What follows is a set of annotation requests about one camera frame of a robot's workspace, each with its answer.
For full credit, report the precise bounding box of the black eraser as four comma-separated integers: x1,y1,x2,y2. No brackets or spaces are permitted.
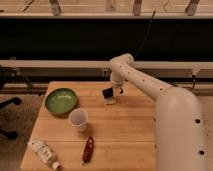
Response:
102,88,113,99

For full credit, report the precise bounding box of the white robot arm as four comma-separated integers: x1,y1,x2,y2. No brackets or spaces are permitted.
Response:
109,54,209,171

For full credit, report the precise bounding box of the white sponge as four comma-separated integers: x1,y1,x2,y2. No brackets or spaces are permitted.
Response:
105,97,116,105

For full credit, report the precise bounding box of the white plastic cup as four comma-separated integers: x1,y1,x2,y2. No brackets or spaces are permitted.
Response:
68,108,88,132

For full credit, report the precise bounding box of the wooden board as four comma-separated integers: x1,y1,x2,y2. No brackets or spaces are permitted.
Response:
20,81,179,171

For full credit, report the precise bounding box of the green bowl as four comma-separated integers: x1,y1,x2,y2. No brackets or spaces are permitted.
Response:
45,88,78,116

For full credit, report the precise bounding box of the red pocket knife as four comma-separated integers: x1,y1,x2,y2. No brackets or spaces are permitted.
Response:
82,136,94,163

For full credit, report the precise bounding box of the white plastic bottle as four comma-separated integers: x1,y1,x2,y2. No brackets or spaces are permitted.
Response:
28,139,61,171

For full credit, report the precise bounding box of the black office chair base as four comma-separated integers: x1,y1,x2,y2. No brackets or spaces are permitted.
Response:
0,64,34,140

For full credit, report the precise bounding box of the black hanging cable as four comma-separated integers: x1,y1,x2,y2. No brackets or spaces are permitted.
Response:
133,9,157,61

